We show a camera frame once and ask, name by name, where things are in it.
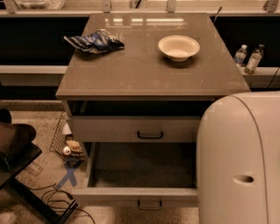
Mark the white paper bowl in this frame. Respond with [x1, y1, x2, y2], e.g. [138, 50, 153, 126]
[158, 35, 200, 62]

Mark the white shoe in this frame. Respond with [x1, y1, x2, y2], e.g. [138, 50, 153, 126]
[0, 212, 16, 224]

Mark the blue chip bag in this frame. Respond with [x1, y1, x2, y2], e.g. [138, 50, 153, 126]
[63, 29, 125, 54]

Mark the clear water bottle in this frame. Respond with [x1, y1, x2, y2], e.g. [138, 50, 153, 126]
[233, 45, 247, 66]

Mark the black floor cable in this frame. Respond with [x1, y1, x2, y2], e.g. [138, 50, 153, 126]
[24, 184, 97, 224]

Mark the grey drawer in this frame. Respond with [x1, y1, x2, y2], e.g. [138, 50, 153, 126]
[73, 143, 198, 210]
[67, 116, 200, 143]

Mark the grey drawer cabinet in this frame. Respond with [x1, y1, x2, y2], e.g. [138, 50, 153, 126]
[55, 12, 252, 145]

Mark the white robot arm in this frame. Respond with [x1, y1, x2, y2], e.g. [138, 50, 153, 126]
[197, 91, 280, 224]

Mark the wire mesh basket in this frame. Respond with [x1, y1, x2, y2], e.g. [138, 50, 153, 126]
[49, 112, 84, 162]

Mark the green-tinted plastic bottle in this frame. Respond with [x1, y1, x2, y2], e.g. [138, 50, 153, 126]
[244, 44, 264, 75]

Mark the grey top drawer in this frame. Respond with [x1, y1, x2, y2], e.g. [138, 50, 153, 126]
[67, 116, 200, 143]

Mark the blue tape cross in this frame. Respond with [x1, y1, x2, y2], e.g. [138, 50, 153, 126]
[55, 168, 77, 189]

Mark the black table leg left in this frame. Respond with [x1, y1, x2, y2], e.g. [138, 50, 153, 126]
[9, 179, 77, 224]

